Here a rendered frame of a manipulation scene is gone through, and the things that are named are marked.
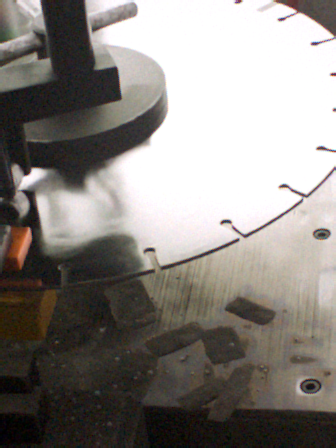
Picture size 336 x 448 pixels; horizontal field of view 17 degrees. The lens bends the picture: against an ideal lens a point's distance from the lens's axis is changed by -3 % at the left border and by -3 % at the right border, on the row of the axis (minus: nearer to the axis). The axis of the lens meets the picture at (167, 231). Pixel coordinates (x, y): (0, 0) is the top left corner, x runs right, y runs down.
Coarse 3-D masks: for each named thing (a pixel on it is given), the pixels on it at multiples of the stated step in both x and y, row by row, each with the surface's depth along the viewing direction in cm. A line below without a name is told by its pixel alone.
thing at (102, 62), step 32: (64, 0) 53; (64, 32) 54; (32, 64) 57; (64, 64) 55; (96, 64) 56; (0, 96) 55; (32, 96) 55; (64, 96) 56; (96, 96) 56; (0, 128) 56; (0, 192) 58
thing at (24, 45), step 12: (24, 0) 66; (24, 12) 66; (36, 12) 65; (96, 12) 64; (108, 12) 64; (120, 12) 64; (132, 12) 65; (36, 24) 63; (96, 24) 64; (108, 24) 64; (24, 36) 63; (36, 36) 63; (0, 48) 62; (12, 48) 62; (24, 48) 62; (36, 48) 63; (0, 60) 62
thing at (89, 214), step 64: (0, 0) 78; (128, 0) 77; (192, 0) 76; (256, 0) 75; (0, 64) 71; (192, 64) 69; (256, 64) 68; (320, 64) 67; (192, 128) 63; (256, 128) 62; (320, 128) 62; (64, 192) 59; (128, 192) 58; (192, 192) 58; (256, 192) 57; (64, 256) 55; (128, 256) 54; (192, 256) 54
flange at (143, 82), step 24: (120, 48) 69; (120, 72) 66; (144, 72) 66; (144, 96) 64; (48, 120) 63; (72, 120) 63; (96, 120) 62; (120, 120) 62; (144, 120) 63; (48, 144) 62; (72, 144) 62; (96, 144) 62
